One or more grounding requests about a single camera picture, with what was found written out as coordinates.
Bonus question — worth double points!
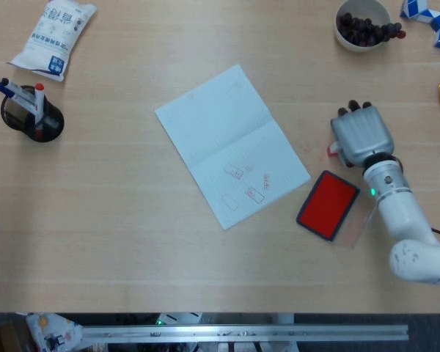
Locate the white printed pouch bag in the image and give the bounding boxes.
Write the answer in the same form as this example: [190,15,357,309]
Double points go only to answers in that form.
[6,0,98,82]

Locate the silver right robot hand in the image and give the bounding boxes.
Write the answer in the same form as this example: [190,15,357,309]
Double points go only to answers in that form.
[328,100,396,169]

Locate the blue and white marker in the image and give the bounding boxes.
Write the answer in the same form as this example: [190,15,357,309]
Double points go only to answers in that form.
[0,77,37,114]

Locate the aluminium frame rail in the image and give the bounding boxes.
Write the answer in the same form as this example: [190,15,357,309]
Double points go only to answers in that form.
[81,323,410,344]

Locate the brown cardboard box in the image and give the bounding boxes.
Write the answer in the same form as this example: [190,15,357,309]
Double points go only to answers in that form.
[0,318,30,352]

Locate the black mesh pen holder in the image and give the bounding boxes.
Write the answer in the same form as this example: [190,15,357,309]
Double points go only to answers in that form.
[0,85,65,144]

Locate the white paper sheet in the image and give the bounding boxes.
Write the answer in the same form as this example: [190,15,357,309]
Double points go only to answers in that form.
[154,64,312,231]

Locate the white printed plastic bag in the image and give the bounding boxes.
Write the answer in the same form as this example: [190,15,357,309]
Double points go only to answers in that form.
[24,312,84,352]

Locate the clear ink pad lid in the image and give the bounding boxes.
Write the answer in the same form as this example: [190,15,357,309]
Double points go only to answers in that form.
[333,190,378,249]

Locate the red capped white marker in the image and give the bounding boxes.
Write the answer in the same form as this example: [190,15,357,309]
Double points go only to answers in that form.
[34,83,45,124]

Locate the red ink pad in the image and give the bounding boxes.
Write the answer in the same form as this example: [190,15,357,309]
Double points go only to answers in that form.
[296,169,361,242]

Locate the dark grape bunch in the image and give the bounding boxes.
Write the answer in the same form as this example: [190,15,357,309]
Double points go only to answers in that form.
[337,12,407,48]

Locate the beige bowl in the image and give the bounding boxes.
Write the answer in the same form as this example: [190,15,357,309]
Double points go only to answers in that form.
[334,0,393,53]

